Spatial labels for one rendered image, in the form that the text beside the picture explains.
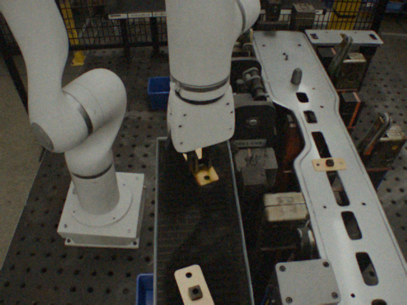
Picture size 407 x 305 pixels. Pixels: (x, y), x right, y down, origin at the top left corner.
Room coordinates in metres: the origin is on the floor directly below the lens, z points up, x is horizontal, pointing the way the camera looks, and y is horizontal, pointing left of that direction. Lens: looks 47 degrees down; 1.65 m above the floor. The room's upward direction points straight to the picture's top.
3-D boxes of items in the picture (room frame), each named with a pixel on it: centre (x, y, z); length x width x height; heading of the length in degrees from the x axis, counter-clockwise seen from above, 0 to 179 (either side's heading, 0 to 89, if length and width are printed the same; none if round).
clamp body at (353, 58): (0.98, -0.50, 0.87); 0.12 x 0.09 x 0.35; 94
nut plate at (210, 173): (0.42, 0.00, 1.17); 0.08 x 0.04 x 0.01; 22
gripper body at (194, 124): (0.42, 0.00, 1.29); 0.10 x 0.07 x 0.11; 112
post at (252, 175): (0.45, -0.11, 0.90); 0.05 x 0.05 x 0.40; 4
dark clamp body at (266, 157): (0.51, -0.12, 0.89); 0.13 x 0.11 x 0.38; 94
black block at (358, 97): (0.84, -0.47, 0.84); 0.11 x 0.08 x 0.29; 94
